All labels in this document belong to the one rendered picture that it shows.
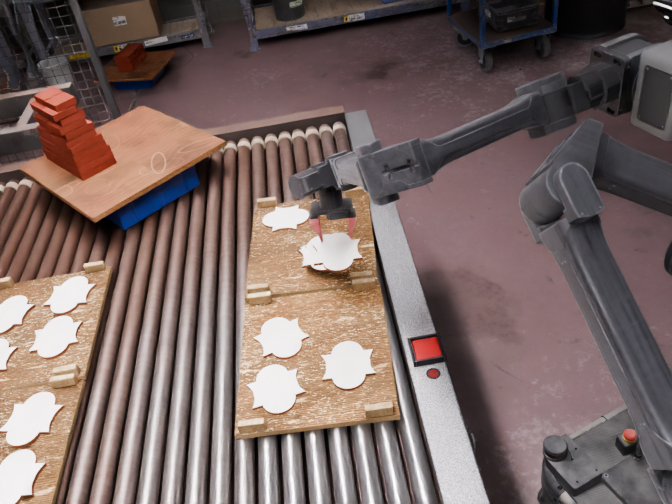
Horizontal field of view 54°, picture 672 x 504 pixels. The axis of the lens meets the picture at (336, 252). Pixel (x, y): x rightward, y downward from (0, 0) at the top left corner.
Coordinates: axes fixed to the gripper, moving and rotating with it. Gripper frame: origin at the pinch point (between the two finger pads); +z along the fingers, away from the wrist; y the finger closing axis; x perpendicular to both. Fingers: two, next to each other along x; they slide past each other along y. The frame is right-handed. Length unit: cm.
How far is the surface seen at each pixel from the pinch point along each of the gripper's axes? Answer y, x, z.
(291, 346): -13.1, -21.1, 16.3
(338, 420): -3.1, -42.3, 21.6
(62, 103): -76, 46, -32
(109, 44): -183, 429, 2
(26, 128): -113, 94, -15
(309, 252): -8.0, 8.3, 7.2
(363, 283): 5.4, -5.1, 11.0
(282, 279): -15.8, 3.6, 11.8
